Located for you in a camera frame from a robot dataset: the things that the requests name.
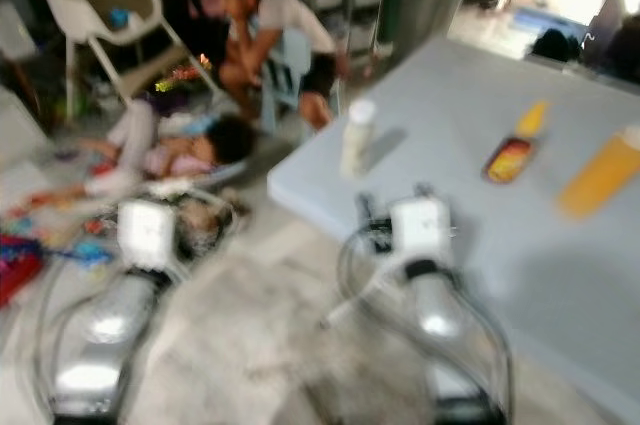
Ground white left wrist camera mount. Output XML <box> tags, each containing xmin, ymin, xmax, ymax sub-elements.
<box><xmin>117</xmin><ymin>199</ymin><xmax>179</xmax><ymax>269</ymax></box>

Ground lying child pink clothes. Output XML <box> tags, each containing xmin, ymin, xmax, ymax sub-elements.
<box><xmin>50</xmin><ymin>99</ymin><xmax>258</xmax><ymax>202</ymax></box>

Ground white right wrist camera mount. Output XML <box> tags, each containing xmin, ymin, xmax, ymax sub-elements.
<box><xmin>390</xmin><ymin>196</ymin><xmax>453</xmax><ymax>264</ymax></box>

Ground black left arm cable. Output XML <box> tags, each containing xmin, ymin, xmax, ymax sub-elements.
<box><xmin>28</xmin><ymin>237</ymin><xmax>126</xmax><ymax>418</ymax></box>

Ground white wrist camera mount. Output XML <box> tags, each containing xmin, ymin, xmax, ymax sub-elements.
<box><xmin>390</xmin><ymin>196</ymin><xmax>453</xmax><ymax>264</ymax></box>
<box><xmin>117</xmin><ymin>199</ymin><xmax>179</xmax><ymax>269</ymax></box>

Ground white plastic armchair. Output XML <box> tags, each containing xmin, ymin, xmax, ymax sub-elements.
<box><xmin>23</xmin><ymin>0</ymin><xmax>213</xmax><ymax>124</ymax></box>

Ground orange juice bottle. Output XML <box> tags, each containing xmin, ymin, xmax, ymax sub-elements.
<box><xmin>556</xmin><ymin>125</ymin><xmax>640</xmax><ymax>219</ymax></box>

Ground seated person white shirt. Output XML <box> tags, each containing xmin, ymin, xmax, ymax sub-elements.
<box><xmin>160</xmin><ymin>0</ymin><xmax>353</xmax><ymax>133</ymax></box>

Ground white bottle with white cap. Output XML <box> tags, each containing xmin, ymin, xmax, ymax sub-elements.
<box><xmin>339</xmin><ymin>97</ymin><xmax>379</xmax><ymax>180</ymax></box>

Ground red blue toy bag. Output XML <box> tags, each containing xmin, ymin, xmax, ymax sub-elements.
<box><xmin>0</xmin><ymin>235</ymin><xmax>42</xmax><ymax>309</ymax></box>

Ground dark sauce bottle orange cap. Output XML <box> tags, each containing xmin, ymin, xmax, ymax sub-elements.
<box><xmin>481</xmin><ymin>99</ymin><xmax>554</xmax><ymax>187</ymax></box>

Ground black bag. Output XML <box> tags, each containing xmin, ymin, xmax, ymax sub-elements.
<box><xmin>530</xmin><ymin>27</ymin><xmax>583</xmax><ymax>65</ymax></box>

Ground grey plastic bin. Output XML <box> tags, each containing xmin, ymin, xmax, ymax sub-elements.
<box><xmin>390</xmin><ymin>0</ymin><xmax>477</xmax><ymax>62</ymax></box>

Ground light blue small chair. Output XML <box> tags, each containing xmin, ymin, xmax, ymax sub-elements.
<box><xmin>260</xmin><ymin>27</ymin><xmax>346</xmax><ymax>133</ymax></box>

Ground colourful play mat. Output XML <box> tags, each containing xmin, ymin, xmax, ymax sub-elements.
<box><xmin>0</xmin><ymin>189</ymin><xmax>121</xmax><ymax>266</ymax></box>

